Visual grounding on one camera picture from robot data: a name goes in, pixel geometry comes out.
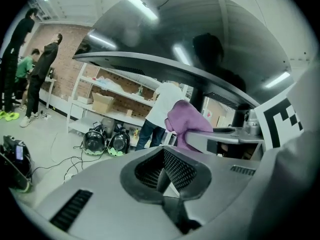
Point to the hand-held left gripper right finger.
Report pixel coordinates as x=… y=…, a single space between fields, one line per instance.
x=225 y=181

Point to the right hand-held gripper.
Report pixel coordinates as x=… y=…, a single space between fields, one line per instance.
x=282 y=119

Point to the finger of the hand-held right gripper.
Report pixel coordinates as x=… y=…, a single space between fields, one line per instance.
x=200 y=139

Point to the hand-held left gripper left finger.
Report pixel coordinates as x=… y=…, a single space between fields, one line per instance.
x=105 y=181

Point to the purple cloth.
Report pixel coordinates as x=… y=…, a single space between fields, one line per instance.
x=185 y=119

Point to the white cabinet with red mark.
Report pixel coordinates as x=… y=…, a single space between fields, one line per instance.
x=212 y=111

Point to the white shelving unit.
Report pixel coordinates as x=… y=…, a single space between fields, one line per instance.
x=117 y=115

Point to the green bottle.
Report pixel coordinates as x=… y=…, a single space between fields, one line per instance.
x=140 y=91

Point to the cardboard box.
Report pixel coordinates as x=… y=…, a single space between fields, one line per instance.
x=102 y=104

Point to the black dome backpack with screen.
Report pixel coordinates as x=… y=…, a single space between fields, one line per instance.
x=15 y=164

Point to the black television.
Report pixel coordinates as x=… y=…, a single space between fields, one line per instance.
x=175 y=34

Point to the white desk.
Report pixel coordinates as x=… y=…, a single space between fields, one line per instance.
x=48 y=80

